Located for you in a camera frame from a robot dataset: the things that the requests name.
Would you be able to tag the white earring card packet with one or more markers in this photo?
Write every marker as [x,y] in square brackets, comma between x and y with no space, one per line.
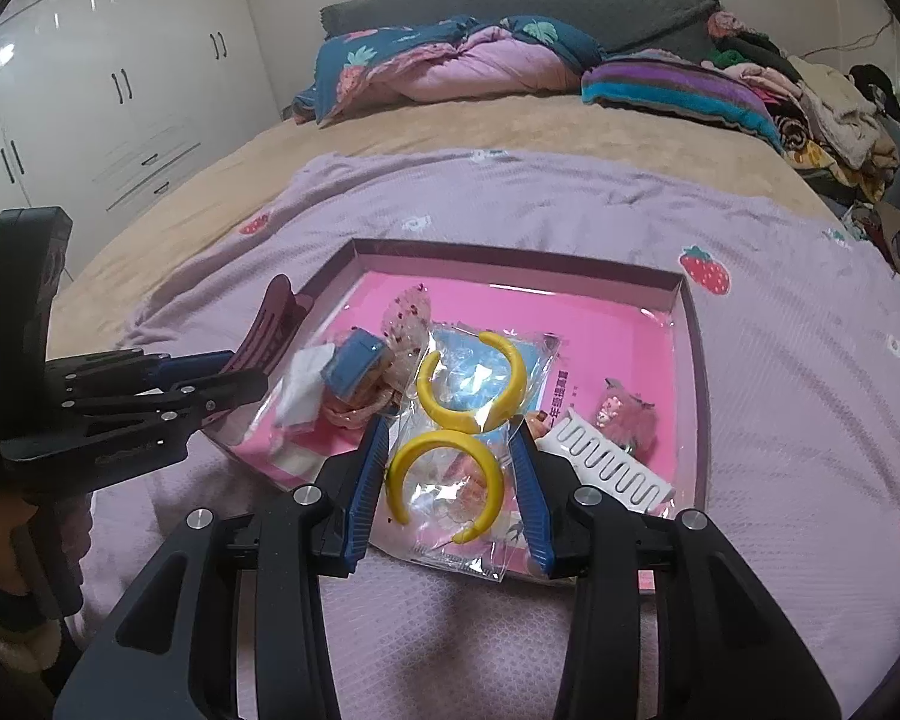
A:
[300,386]

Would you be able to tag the yellow hoop earrings packet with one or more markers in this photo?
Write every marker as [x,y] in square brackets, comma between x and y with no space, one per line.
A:
[450,495]

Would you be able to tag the tan bed sheet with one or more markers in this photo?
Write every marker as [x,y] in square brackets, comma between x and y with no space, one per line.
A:
[420,127]

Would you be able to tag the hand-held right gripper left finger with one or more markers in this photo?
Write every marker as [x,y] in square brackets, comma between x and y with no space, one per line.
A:
[364,495]

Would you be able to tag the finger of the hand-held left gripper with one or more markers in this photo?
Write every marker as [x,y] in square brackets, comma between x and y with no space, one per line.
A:
[217,390]
[195,365]

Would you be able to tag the white wardrobe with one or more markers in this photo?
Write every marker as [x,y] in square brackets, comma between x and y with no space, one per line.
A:
[120,75]

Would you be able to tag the pink teal floral quilt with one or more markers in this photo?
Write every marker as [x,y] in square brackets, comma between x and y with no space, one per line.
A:
[450,64]

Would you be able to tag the pile of clothes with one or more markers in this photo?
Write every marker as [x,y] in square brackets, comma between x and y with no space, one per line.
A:
[832,112]

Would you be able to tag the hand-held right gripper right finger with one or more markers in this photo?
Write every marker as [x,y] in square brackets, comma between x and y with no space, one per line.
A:
[532,502]

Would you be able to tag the purple strawberry print blanket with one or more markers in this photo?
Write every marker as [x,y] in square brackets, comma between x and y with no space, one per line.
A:
[780,360]

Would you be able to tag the brown shallow box pink lining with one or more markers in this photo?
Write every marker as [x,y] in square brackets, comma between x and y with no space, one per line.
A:
[615,330]

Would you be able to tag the clear hair clip case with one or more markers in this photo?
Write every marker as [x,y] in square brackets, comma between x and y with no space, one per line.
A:
[356,360]

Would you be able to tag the striped purple teal pillow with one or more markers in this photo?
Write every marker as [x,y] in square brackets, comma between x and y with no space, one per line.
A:
[675,94]

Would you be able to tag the white hairpin card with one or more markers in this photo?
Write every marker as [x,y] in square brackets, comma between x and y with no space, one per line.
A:
[615,465]

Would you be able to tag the dark red hair claw clip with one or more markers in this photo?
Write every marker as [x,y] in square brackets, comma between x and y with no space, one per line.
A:
[270,326]

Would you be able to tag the grey bed headboard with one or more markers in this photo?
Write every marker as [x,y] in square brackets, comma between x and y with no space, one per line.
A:
[510,4]

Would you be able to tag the sequined beige hair net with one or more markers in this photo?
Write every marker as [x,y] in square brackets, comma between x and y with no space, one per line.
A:
[406,322]

